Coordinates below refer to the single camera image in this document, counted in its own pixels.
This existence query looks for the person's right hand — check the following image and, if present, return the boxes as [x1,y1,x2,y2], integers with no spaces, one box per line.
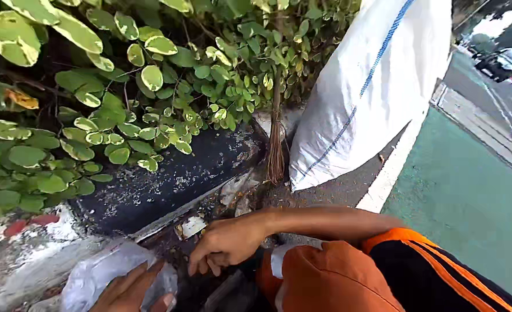
[188,207,278,277]

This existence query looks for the person's left hand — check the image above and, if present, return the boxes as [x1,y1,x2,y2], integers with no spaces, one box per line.
[89,260,176,312]

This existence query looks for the translucent white plastic bag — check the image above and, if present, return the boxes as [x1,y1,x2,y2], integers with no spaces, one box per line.
[60,239,178,312]

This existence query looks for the person's right forearm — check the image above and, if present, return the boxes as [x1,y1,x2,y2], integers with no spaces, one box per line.
[265,205,512,312]

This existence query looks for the white piece of litter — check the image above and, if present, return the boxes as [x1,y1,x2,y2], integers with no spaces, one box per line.
[176,216,207,240]

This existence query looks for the black painted curb block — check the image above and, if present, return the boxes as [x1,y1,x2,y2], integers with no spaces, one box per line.
[69,121,269,238]

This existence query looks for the white stained concrete curb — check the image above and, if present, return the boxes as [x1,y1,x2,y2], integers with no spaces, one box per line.
[0,204,131,312]

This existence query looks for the red leaf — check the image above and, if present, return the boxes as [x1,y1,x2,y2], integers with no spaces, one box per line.
[4,219,28,237]
[30,214,60,226]

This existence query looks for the brown stick broom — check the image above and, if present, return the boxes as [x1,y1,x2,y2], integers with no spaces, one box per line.
[265,65,286,185]

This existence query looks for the person's legs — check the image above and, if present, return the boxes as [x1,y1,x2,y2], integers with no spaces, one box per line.
[256,240,407,312]

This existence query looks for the green variegated leafy bush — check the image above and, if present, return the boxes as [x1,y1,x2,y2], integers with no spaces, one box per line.
[0,0,362,228]

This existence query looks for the large white blue-striped sack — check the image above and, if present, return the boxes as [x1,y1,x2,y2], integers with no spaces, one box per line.
[289,0,454,193]

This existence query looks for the dark car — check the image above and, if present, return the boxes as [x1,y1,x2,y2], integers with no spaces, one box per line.
[474,47,512,83]

